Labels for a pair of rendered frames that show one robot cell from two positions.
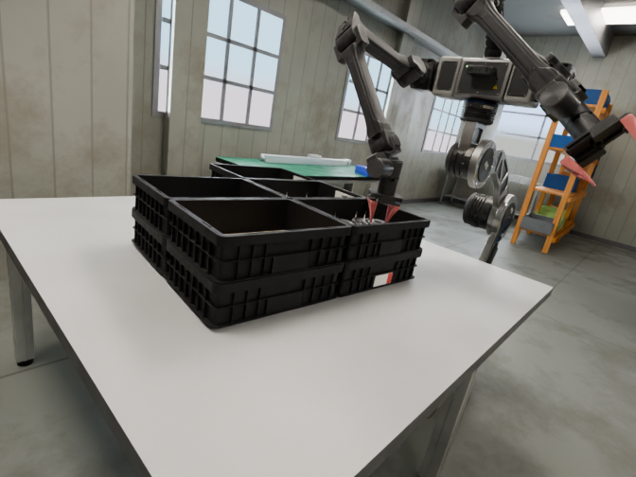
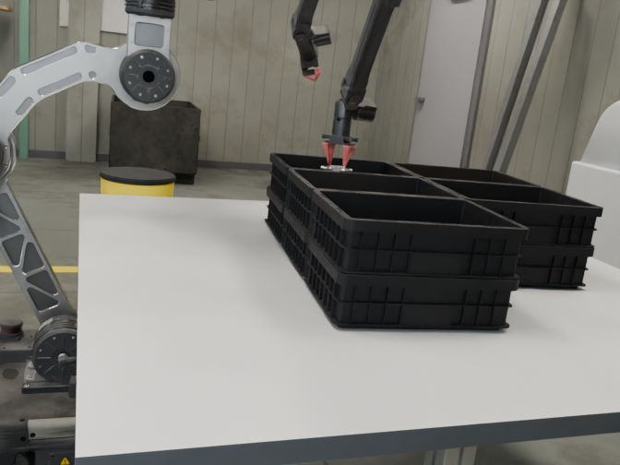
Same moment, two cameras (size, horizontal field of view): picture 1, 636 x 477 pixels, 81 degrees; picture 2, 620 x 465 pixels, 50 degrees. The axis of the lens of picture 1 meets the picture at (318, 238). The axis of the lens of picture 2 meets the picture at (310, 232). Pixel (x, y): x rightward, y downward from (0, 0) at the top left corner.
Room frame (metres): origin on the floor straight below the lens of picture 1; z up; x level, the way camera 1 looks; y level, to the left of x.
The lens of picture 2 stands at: (3.01, 0.80, 1.20)
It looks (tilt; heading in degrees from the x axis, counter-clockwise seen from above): 14 degrees down; 210
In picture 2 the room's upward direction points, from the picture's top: 6 degrees clockwise
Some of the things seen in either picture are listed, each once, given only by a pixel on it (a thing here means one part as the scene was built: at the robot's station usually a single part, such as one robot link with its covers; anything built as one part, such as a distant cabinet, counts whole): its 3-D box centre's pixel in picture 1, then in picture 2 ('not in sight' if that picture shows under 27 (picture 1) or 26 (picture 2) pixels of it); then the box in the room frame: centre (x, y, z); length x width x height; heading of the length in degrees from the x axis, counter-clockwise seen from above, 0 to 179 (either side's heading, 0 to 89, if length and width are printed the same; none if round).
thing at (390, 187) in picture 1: (387, 187); (340, 129); (1.17, -0.18, 1.03); 0.10 x 0.07 x 0.07; 97
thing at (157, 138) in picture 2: not in sight; (152, 138); (-1.89, -3.93, 0.36); 1.06 x 0.87 x 0.73; 50
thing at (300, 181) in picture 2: (306, 191); (372, 186); (1.45, 0.08, 0.92); 0.40 x 0.30 x 0.02; 134
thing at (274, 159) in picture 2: (362, 213); (341, 168); (1.23, -0.13, 0.92); 0.40 x 0.30 x 0.02; 134
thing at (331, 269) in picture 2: not in sight; (404, 281); (1.66, 0.29, 0.76); 0.40 x 0.30 x 0.12; 134
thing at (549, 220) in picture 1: (568, 171); not in sight; (6.11, -3.69, 1.11); 2.43 x 0.65 x 2.23; 140
